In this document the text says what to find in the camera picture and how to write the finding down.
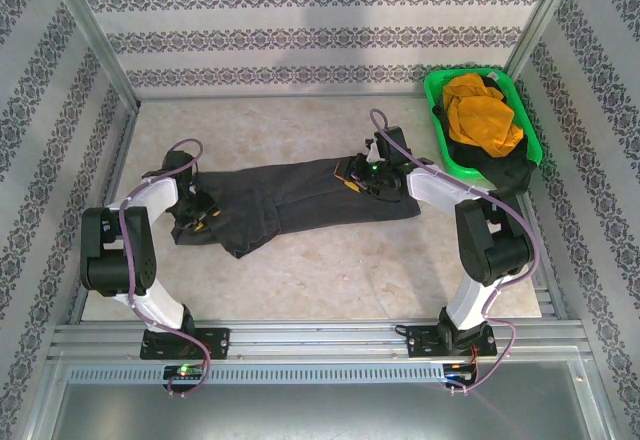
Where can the green plastic basket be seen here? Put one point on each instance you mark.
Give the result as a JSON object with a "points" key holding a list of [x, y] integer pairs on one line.
{"points": [[432, 85]]}

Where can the white garment label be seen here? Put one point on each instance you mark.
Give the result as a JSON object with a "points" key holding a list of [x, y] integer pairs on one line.
{"points": [[492, 76]]}

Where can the grey metal bottom panel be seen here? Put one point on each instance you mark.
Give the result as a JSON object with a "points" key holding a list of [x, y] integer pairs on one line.
{"points": [[320, 412]]}

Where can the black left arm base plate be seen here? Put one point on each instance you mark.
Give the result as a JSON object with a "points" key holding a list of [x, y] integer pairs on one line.
{"points": [[215, 342]]}

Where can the orange t-shirt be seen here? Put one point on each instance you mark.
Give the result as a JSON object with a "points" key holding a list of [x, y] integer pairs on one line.
{"points": [[480, 120]]}

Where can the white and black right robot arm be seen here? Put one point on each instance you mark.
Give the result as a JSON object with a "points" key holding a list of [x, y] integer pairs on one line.
{"points": [[435, 190]]}

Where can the aluminium frame post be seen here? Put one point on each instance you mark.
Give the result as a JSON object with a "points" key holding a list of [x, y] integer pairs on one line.
{"points": [[540, 15], [95, 40]]}

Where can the aluminium side rail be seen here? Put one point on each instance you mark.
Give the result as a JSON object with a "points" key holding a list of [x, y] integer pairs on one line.
{"points": [[550, 295], [112, 160]]}

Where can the dark grey t-shirt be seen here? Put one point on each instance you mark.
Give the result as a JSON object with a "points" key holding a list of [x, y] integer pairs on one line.
{"points": [[310, 200]]}

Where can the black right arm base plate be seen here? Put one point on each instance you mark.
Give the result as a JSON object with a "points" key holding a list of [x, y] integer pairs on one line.
{"points": [[422, 342]]}

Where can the black t-shirt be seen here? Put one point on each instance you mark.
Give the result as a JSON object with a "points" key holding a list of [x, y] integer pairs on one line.
{"points": [[510, 175]]}

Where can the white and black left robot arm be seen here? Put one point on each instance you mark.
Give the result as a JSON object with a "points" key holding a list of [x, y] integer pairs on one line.
{"points": [[160, 195]]}

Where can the aluminium mounting rail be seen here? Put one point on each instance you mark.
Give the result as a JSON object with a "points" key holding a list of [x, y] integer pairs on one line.
{"points": [[320, 340]]}

